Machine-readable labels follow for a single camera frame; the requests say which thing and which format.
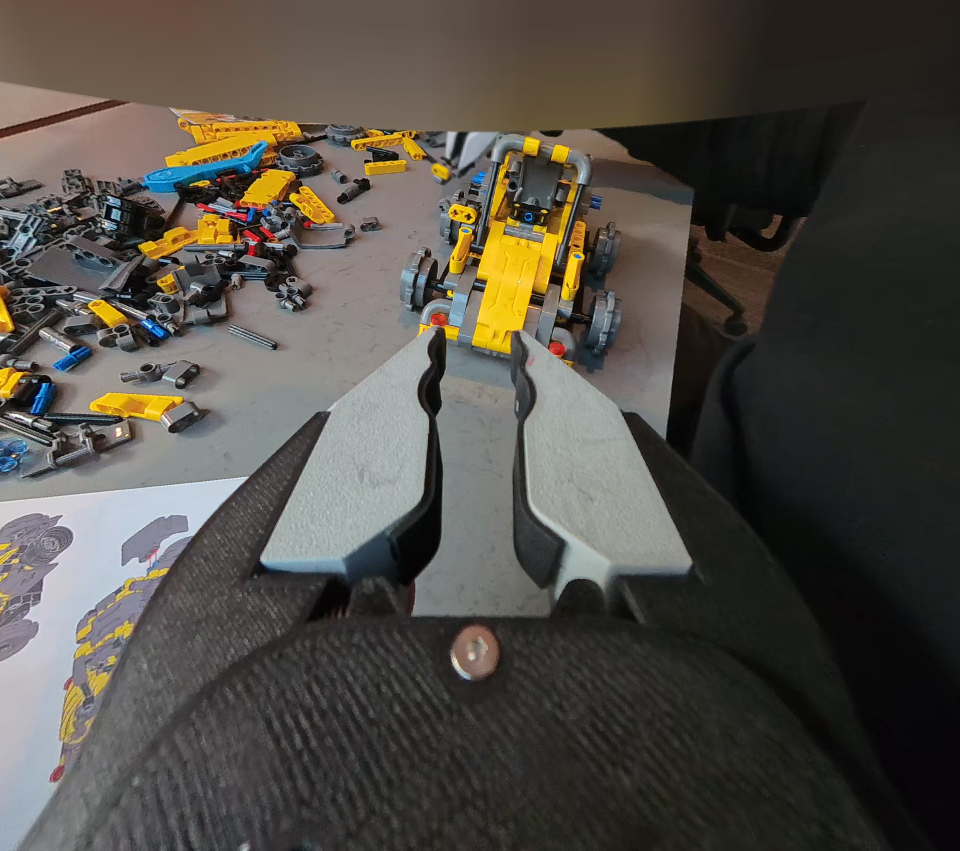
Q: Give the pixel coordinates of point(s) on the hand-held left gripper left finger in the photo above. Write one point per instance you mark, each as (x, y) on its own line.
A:
(352, 483)

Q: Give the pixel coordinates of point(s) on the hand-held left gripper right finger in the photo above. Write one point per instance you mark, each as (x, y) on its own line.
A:
(600, 491)

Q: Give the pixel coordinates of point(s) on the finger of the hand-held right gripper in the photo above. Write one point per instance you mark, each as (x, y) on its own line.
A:
(471, 150)

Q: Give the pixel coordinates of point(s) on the yellow toy vehicle model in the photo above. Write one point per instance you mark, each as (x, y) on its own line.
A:
(517, 266)

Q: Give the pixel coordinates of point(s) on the grey desk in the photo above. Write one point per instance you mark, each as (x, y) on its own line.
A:
(337, 378)

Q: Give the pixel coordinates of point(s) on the black axle rod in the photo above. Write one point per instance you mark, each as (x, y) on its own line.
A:
(253, 336)

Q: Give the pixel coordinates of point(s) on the grey oval connector piece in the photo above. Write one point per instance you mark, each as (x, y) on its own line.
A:
(176, 373)

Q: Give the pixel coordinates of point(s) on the yellow grey connector piece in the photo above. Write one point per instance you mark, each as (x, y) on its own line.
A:
(142, 405)

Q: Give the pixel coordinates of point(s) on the person's black clothing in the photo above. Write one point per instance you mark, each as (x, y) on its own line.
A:
(840, 416)

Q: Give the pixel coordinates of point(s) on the blue curved panel piece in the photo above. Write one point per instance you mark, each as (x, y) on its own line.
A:
(202, 172)

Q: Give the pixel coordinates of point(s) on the black office chair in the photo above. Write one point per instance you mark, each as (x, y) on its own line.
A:
(735, 251)

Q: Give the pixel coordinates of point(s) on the building instruction booklet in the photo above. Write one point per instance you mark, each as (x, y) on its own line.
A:
(75, 603)

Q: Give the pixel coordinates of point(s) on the pile of building pieces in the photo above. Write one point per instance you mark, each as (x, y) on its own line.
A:
(150, 251)

